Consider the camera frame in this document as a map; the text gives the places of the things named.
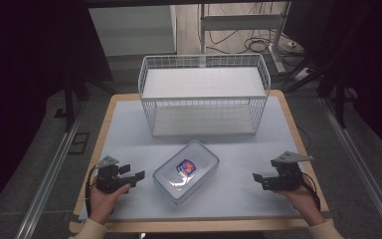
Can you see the person's right hand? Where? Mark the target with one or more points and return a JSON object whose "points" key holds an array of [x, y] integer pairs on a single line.
{"points": [[306, 202]]}

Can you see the white cabinet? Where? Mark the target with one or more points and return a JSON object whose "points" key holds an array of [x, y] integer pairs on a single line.
{"points": [[132, 30]]}

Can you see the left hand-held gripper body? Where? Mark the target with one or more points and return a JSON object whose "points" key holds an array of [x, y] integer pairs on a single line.
{"points": [[107, 176]]}

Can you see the clear plastic food container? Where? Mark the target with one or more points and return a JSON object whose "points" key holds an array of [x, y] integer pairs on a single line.
{"points": [[199, 162]]}

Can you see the person's left hand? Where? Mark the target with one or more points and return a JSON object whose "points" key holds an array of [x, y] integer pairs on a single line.
{"points": [[102, 204]]}

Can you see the white power strip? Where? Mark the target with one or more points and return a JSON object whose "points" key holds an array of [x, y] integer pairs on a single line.
{"points": [[301, 74]]}

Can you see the white metal desk frame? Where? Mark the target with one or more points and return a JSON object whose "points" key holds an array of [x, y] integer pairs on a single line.
{"points": [[238, 22]]}

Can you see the dark floor plate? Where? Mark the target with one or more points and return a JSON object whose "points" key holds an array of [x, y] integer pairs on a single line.
{"points": [[79, 142]]}

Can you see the aluminium rail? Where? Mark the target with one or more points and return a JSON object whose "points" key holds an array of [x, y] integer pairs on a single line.
{"points": [[361, 166], [49, 179]]}

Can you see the white table mat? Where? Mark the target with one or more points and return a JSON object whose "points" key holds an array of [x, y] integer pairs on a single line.
{"points": [[245, 179]]}

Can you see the black tripod stand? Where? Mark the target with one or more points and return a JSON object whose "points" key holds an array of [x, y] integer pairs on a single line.
{"points": [[340, 99]]}

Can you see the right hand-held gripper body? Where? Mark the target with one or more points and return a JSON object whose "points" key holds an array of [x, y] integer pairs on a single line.
{"points": [[285, 179]]}

